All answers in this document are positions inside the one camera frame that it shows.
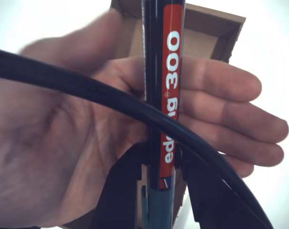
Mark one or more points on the person's left hand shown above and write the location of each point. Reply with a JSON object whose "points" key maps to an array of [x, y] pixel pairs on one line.
{"points": [[51, 143]]}

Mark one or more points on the open brown cardboard box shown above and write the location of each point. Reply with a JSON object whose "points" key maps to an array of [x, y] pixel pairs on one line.
{"points": [[201, 38]]}

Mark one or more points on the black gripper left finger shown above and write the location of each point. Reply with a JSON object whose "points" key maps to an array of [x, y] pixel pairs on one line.
{"points": [[118, 190]]}

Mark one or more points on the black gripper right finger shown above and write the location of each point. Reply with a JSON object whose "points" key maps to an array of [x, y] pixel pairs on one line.
{"points": [[211, 207]]}

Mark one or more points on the black red marker green cap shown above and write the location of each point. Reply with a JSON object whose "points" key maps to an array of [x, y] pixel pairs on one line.
{"points": [[170, 71]]}

